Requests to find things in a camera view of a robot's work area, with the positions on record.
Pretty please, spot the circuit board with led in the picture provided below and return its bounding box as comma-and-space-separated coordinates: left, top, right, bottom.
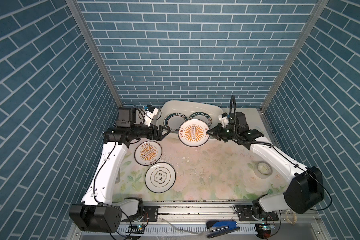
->
126, 225, 146, 240
255, 224, 273, 240

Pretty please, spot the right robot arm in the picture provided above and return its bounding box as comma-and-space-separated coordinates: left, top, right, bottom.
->
207, 124, 325, 219

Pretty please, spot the large plate green lettered rim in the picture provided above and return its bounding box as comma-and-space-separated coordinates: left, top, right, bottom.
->
189, 112, 213, 126

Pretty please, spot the left circuit board with LED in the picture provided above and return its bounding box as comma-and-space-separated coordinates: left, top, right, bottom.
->
126, 225, 146, 240

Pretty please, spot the right circuit board with LED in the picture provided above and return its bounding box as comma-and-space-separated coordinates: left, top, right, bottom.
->
255, 224, 273, 240

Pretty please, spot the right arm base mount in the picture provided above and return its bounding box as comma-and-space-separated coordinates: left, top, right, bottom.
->
233, 205, 280, 222

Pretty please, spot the white plastic bin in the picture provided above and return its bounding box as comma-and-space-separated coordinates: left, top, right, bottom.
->
157, 100, 224, 139

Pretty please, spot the blue black stapler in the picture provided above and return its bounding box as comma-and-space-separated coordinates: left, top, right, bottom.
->
206, 220, 240, 239

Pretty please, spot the translucent cable on rail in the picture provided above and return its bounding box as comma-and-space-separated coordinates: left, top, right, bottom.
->
161, 218, 205, 236

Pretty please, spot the rubber band loop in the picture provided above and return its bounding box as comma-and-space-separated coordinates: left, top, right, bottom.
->
285, 210, 298, 225

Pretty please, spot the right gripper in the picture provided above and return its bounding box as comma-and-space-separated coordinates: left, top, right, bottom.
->
206, 122, 239, 142

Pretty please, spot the orange sunburst plate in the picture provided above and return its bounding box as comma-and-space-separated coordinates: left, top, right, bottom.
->
134, 141, 163, 166
178, 119, 210, 148

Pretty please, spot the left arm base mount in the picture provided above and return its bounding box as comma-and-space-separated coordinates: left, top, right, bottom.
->
129, 206, 159, 223

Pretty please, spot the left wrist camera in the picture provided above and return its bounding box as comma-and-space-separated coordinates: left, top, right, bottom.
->
143, 105, 162, 127

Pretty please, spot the clear tape roll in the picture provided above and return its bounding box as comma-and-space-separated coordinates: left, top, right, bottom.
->
254, 161, 273, 179

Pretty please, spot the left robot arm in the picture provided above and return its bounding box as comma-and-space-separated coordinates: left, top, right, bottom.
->
69, 125, 171, 234

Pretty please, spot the white plate black clover outline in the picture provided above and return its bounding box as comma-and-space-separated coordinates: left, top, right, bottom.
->
145, 163, 176, 194

